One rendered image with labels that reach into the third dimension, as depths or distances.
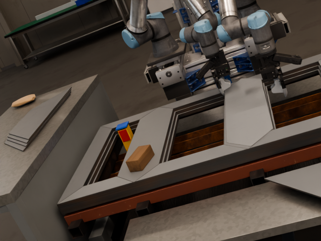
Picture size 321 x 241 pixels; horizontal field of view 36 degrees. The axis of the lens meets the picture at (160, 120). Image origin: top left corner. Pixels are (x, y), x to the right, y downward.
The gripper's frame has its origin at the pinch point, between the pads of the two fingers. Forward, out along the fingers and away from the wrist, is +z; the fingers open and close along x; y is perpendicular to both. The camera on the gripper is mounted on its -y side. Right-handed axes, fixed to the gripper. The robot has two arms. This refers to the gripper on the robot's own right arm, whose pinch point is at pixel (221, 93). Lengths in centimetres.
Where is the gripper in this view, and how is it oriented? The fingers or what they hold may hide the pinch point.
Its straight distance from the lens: 233.7
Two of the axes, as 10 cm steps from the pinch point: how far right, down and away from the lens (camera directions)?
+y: 9.2, -2.9, -2.5
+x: 1.2, -4.0, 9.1
